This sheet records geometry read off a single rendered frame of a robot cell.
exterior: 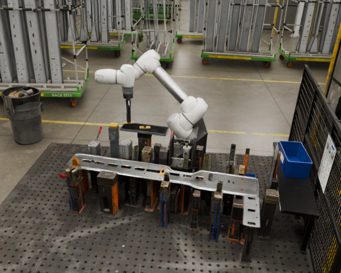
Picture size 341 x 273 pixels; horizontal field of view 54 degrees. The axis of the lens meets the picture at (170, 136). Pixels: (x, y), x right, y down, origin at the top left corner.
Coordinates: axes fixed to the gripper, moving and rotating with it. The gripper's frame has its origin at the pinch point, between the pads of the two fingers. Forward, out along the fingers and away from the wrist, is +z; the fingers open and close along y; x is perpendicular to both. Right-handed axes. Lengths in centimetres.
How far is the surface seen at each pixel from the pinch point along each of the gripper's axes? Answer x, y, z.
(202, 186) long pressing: 42, 65, 25
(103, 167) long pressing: -22.1, 30.2, 24.5
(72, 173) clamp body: -42, 42, 20
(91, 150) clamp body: -30.2, 7.9, 22.2
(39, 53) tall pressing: -117, -384, 37
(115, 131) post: -10.9, -2.7, 12.5
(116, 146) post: -10.1, -3.3, 26.6
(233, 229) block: 58, 87, 46
